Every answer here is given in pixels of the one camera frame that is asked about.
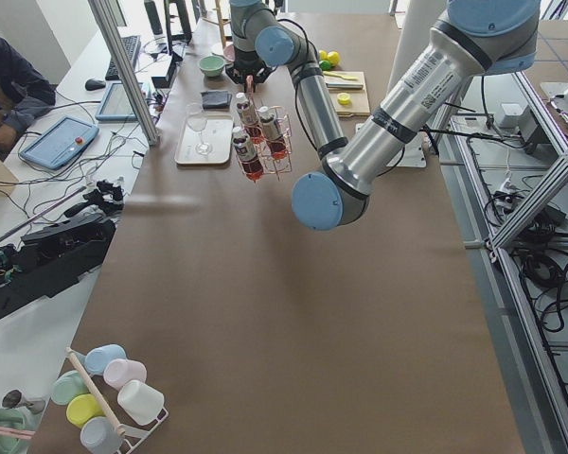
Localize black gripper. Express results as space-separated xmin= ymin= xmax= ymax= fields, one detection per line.
xmin=225 ymin=60 xmax=275 ymax=85

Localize tea bottle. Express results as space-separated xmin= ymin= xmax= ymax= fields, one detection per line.
xmin=257 ymin=106 xmax=287 ymax=160
xmin=235 ymin=93 xmax=260 ymax=138

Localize copper wire bottle basket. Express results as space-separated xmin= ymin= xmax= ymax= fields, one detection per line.
xmin=231 ymin=92 xmax=293 ymax=182

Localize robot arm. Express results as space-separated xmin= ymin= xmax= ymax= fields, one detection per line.
xmin=292 ymin=1 xmax=540 ymax=231
xmin=226 ymin=1 xmax=348 ymax=160

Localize tea bottle right edge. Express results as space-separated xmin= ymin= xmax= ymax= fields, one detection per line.
xmin=232 ymin=127 xmax=264 ymax=182

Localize pink bowl with ice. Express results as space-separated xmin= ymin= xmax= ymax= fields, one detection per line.
xmin=222 ymin=44 xmax=236 ymax=62

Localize green empty bowl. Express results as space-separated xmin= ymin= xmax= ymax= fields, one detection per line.
xmin=198 ymin=55 xmax=226 ymax=78

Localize grey folded cloth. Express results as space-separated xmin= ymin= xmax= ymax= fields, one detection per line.
xmin=201 ymin=90 xmax=232 ymax=110

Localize clear wine glass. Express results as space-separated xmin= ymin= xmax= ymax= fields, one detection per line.
xmin=186 ymin=103 xmax=212 ymax=156

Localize cream rabbit tray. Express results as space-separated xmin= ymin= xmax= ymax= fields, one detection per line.
xmin=174 ymin=113 xmax=234 ymax=166

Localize upper yellow lemon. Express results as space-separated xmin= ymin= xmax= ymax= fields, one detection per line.
xmin=327 ymin=51 xmax=340 ymax=67

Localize steel cylinder muddler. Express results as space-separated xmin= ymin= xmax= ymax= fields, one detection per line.
xmin=326 ymin=80 xmax=364 ymax=90

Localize half lemon slice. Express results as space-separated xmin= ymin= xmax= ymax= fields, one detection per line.
xmin=337 ymin=93 xmax=351 ymax=105

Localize yellow plastic knife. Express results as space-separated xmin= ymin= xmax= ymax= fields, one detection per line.
xmin=323 ymin=71 xmax=357 ymax=80

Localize wooden cutting board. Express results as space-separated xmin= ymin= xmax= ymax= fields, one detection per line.
xmin=324 ymin=71 xmax=371 ymax=117

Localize black keyboard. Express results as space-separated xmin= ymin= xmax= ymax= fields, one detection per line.
xmin=105 ymin=35 xmax=141 ymax=81

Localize blue teach pendant far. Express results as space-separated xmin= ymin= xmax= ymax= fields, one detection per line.
xmin=95 ymin=81 xmax=136 ymax=122

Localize blue teach pendant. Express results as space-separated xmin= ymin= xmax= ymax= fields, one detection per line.
xmin=20 ymin=116 xmax=99 ymax=170
xmin=95 ymin=81 xmax=136 ymax=122

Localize black computer mouse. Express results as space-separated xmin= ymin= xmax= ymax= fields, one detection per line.
xmin=84 ymin=79 xmax=106 ymax=92

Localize blue teach pendant near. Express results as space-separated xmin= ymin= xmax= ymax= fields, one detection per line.
xmin=20 ymin=116 xmax=99 ymax=170

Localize seated person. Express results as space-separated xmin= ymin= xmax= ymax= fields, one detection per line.
xmin=0 ymin=37 xmax=56 ymax=160

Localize grey power box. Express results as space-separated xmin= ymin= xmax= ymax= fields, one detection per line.
xmin=494 ymin=102 xmax=547 ymax=154

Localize blue cup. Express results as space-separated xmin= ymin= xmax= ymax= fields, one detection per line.
xmin=84 ymin=343 xmax=127 ymax=375

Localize pink cup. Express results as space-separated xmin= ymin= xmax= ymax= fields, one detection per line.
xmin=102 ymin=358 xmax=148 ymax=390

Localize white cup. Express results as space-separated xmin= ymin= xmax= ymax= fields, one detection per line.
xmin=117 ymin=379 xmax=165 ymax=426

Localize green cup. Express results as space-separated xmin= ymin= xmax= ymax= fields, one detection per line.
xmin=50 ymin=370 xmax=89 ymax=406

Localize yellow cup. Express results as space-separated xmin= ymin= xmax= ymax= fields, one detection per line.
xmin=65 ymin=393 xmax=104 ymax=428

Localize grey cup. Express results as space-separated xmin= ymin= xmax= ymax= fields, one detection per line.
xmin=80 ymin=416 xmax=123 ymax=454

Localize steel jigger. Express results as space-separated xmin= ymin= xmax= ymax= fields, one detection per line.
xmin=2 ymin=389 xmax=46 ymax=415

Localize aluminium frame post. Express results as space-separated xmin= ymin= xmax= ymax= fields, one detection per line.
xmin=88 ymin=0 xmax=159 ymax=146

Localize black floor cables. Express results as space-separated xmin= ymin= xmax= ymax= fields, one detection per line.
xmin=482 ymin=169 xmax=568 ymax=335

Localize aluminium side frame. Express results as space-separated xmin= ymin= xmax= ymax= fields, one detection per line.
xmin=441 ymin=62 xmax=568 ymax=453

